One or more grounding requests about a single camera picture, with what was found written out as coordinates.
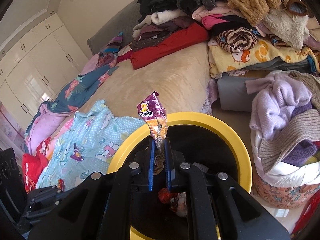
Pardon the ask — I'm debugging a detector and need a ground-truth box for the yellow rimmed black trash bin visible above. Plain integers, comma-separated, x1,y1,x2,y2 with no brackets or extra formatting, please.
107,112,252,239

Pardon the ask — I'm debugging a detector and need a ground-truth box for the white wardrobe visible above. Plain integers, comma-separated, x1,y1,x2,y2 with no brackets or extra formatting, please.
1,14,88,129

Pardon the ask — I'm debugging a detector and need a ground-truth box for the blue floral pink quilt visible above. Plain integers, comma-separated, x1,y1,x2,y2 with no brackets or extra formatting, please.
23,53,118,154

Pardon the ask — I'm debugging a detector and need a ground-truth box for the white snack bag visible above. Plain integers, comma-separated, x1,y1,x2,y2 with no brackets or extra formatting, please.
176,192,188,217

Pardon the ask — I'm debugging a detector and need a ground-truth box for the striped colourful cloth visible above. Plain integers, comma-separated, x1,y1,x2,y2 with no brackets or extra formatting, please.
100,32,123,54

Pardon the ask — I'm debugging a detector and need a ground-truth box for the lilac sweater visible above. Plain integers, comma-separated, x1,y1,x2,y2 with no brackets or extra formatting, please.
245,72,311,140

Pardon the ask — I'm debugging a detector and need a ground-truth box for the purple snack wrapper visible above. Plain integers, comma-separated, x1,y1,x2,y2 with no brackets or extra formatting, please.
137,91,168,175

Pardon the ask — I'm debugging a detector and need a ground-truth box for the cream fleece garment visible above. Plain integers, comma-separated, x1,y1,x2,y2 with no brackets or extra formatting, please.
263,9,310,50

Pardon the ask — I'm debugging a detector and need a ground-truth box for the tan fuzzy garment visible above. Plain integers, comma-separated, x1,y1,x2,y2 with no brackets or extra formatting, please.
227,0,281,27

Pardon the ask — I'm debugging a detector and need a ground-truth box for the red stick wrapper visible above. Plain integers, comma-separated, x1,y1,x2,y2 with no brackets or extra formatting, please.
57,179,65,192

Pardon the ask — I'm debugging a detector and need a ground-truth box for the light blue cartoon blanket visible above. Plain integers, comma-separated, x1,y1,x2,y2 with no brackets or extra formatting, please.
36,100,144,190

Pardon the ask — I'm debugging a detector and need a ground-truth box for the red plastic bag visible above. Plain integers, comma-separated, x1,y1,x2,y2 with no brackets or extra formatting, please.
157,188,178,204

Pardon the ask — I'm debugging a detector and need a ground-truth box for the beige bed cover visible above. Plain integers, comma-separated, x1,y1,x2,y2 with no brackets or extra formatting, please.
79,42,212,117

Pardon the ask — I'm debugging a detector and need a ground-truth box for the red garment on bed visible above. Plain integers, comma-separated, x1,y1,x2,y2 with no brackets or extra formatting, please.
117,23,209,69

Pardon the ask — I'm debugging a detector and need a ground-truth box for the patterned laundry basket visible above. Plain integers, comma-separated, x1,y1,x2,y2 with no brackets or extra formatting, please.
252,173,319,209

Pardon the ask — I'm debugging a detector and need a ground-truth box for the beige ribbed knit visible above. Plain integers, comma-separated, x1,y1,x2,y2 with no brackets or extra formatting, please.
258,72,319,173

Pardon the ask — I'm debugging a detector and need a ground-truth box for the brown striped knit garment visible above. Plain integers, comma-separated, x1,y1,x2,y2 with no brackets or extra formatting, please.
216,27,258,53

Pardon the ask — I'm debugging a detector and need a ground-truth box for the yellow cartoon blanket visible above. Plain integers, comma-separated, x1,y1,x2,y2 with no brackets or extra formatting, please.
208,38,319,79

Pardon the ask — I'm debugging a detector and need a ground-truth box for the grey headboard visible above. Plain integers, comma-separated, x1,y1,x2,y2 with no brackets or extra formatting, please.
87,0,141,55

